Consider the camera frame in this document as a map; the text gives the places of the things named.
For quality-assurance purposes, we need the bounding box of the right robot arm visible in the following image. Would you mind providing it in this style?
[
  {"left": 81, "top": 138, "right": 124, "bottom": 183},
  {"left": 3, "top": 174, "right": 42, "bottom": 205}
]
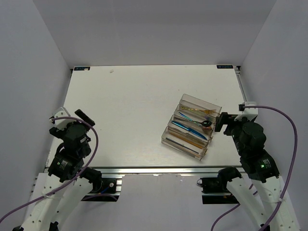
[{"left": 215, "top": 112, "right": 300, "bottom": 231}]

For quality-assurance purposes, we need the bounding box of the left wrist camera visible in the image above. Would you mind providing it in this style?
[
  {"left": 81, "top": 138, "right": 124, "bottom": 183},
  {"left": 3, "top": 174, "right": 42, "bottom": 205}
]
[{"left": 49, "top": 107, "right": 73, "bottom": 130}]

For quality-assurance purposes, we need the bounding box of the blue knife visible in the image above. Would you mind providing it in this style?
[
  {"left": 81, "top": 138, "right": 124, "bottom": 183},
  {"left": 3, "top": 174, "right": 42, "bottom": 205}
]
[{"left": 171, "top": 121, "right": 207, "bottom": 140}]

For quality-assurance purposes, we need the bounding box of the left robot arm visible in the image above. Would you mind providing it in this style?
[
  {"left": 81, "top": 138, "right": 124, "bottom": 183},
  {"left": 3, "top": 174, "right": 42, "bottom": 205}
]
[{"left": 14, "top": 107, "right": 103, "bottom": 231}]

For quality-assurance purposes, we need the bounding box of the rainbow fork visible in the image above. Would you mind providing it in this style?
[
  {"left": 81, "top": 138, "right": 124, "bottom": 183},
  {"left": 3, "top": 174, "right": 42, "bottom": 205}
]
[{"left": 178, "top": 112, "right": 205, "bottom": 126}]

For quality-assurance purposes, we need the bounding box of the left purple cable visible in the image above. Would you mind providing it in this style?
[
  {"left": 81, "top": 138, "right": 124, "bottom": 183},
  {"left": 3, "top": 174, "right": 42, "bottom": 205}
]
[{"left": 0, "top": 116, "right": 99, "bottom": 224}]

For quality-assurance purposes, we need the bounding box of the black knife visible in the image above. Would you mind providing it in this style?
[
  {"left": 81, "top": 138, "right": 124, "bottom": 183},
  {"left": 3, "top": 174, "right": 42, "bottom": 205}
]
[{"left": 173, "top": 117, "right": 192, "bottom": 123}]

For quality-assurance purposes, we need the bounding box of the clear tiered utensil organizer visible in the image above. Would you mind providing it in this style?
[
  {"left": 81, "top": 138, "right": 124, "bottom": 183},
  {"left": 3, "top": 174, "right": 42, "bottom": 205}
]
[{"left": 161, "top": 94, "right": 221, "bottom": 160}]

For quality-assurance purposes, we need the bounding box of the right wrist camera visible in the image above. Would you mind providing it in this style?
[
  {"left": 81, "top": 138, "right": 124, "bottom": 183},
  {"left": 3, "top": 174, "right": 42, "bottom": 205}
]
[{"left": 234, "top": 102, "right": 258, "bottom": 121}]

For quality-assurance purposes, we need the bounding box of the blue table label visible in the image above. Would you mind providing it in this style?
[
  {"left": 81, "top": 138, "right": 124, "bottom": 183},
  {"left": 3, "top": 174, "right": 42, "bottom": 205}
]
[
  {"left": 74, "top": 66, "right": 90, "bottom": 71},
  {"left": 216, "top": 64, "right": 234, "bottom": 69}
]

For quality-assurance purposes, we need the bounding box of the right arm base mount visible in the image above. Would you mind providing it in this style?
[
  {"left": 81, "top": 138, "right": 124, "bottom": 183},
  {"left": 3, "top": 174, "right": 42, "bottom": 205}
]
[{"left": 197, "top": 177, "right": 238, "bottom": 205}]

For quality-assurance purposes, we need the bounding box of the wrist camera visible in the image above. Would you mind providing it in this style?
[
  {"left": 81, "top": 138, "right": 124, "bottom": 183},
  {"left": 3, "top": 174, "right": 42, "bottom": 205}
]
[
  {"left": 234, "top": 102, "right": 258, "bottom": 121},
  {"left": 49, "top": 107, "right": 73, "bottom": 130}
]

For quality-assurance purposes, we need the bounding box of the gold ornate fork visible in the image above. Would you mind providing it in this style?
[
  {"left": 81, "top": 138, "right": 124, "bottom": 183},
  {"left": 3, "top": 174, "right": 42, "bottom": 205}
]
[{"left": 181, "top": 106, "right": 216, "bottom": 115}]

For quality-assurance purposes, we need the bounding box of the black spoon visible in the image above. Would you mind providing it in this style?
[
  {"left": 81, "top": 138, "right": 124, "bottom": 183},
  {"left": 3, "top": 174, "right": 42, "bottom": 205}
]
[{"left": 194, "top": 120, "right": 212, "bottom": 128}]

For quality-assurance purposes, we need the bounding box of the right blue table label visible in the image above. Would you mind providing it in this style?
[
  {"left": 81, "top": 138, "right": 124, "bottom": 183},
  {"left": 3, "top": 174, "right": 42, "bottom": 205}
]
[{"left": 216, "top": 64, "right": 234, "bottom": 69}]

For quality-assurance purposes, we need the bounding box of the left blue table label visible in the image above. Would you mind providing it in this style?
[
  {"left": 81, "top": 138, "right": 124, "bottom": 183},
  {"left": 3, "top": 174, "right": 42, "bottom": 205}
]
[{"left": 74, "top": 66, "right": 90, "bottom": 71}]

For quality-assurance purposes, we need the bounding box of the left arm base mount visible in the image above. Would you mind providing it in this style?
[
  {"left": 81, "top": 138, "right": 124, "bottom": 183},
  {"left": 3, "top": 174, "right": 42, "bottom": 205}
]
[{"left": 82, "top": 175, "right": 122, "bottom": 202}]

